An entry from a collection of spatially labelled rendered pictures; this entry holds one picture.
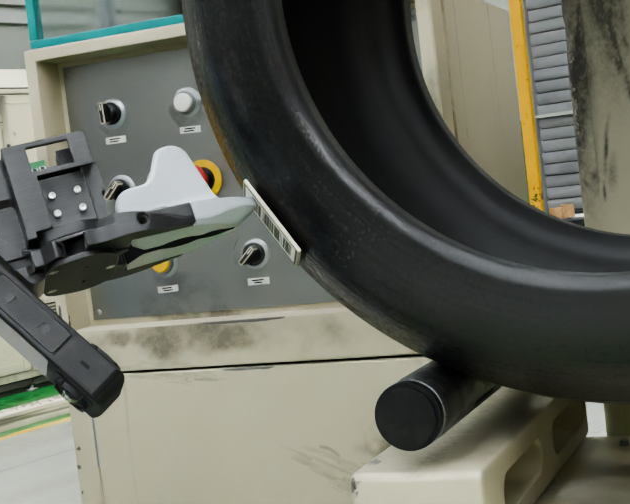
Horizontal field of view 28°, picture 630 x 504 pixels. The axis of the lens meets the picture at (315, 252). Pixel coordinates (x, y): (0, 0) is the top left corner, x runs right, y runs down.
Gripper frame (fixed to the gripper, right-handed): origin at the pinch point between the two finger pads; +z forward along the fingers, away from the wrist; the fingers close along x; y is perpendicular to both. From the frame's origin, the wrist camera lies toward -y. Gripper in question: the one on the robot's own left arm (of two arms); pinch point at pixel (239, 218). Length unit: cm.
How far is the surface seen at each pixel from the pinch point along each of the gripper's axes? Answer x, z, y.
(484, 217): 15.3, 24.2, -0.7
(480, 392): 4.7, 13.5, -15.2
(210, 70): -2.1, 0.9, 9.8
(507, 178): 70, 57, 17
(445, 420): -1.8, 7.8, -16.8
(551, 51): 792, 526, 307
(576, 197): 827, 515, 189
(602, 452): 19.7, 28.3, -21.7
